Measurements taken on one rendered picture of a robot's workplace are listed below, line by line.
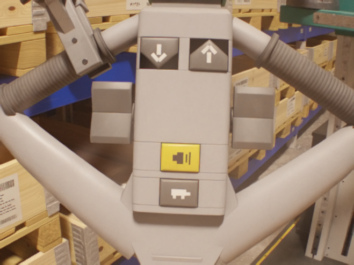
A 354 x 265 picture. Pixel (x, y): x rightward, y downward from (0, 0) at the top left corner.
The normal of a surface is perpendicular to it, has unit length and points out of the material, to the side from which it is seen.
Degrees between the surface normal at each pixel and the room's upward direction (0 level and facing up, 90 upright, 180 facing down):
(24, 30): 90
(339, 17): 90
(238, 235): 79
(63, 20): 100
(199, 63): 74
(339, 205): 90
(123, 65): 90
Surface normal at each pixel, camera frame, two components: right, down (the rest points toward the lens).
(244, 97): -0.06, 0.34
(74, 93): 0.84, 0.19
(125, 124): -0.04, -0.24
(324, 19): -0.60, 0.26
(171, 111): -0.05, 0.06
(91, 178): 0.22, -0.28
